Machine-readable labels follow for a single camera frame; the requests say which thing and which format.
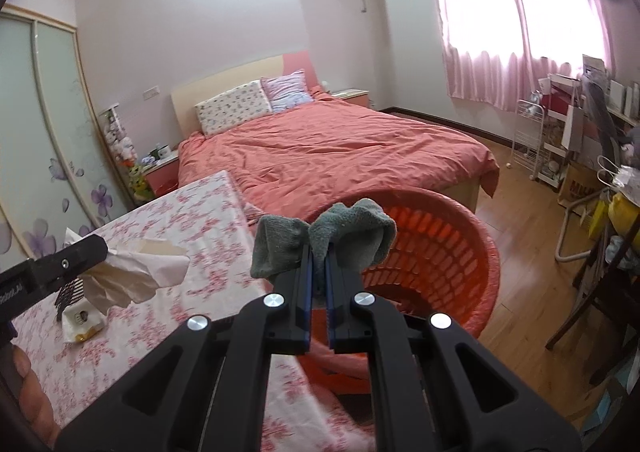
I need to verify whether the beige nightstand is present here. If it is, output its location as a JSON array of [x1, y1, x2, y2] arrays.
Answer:
[[330, 89, 371, 109]]

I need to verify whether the beige tissue paper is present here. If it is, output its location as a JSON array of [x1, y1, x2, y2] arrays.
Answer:
[[65, 227, 191, 315]]

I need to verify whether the white shelf cart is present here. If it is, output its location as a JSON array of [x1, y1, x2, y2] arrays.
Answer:
[[535, 74, 587, 193]]

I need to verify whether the yellow plush toy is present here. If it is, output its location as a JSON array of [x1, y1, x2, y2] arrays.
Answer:
[[127, 164, 153, 198]]

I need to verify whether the dark wooden chair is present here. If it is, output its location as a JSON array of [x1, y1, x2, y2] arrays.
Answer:
[[545, 212, 640, 385]]

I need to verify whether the red white instant noodle cup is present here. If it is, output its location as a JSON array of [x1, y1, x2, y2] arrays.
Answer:
[[62, 308, 107, 344]]

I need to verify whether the pink nightstand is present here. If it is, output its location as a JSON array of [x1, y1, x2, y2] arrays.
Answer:
[[142, 154, 181, 198]]

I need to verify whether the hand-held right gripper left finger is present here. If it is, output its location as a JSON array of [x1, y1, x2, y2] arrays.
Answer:
[[55, 247, 317, 452]]

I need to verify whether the bed with pink cover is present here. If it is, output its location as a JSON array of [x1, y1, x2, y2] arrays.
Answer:
[[177, 92, 501, 228]]

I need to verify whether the grey sock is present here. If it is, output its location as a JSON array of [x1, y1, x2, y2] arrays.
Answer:
[[250, 198, 398, 280]]

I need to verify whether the pink curtain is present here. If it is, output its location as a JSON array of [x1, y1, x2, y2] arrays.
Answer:
[[417, 0, 616, 113]]

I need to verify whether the brown paper bag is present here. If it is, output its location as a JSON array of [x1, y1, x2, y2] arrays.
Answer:
[[557, 159, 608, 213]]

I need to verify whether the striped pink pillow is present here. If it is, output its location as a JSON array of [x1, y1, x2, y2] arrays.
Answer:
[[260, 69, 316, 113]]

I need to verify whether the white wire rack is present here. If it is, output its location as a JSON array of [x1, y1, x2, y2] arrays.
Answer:
[[510, 99, 546, 183]]

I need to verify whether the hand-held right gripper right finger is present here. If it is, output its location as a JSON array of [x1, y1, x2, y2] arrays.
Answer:
[[324, 252, 583, 452]]

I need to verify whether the person's left hand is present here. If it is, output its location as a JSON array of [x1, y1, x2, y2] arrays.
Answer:
[[0, 344, 58, 448]]

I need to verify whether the black polka dot cloth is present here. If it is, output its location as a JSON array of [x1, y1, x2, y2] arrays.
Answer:
[[54, 277, 85, 323]]

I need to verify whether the floral white pillow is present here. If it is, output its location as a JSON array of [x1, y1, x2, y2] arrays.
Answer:
[[194, 80, 273, 136]]

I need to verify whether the floral pink white tablecloth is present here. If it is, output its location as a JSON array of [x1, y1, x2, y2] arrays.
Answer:
[[0, 169, 376, 452]]

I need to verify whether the clear tube of plush toys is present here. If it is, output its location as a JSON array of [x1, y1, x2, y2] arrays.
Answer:
[[97, 104, 138, 173]]

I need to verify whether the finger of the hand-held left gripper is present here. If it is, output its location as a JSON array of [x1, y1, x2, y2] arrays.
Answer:
[[27, 234, 109, 303]]

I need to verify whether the yellow bag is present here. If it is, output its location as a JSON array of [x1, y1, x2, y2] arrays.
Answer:
[[589, 192, 640, 245]]

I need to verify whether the wardrobe with flower glass doors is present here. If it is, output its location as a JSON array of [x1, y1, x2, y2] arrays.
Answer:
[[0, 4, 136, 273]]

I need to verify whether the red plastic laundry basket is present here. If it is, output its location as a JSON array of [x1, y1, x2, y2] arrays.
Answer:
[[305, 188, 502, 393]]

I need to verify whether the beige pink bed headboard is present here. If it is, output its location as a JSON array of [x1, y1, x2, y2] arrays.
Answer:
[[170, 51, 318, 138]]

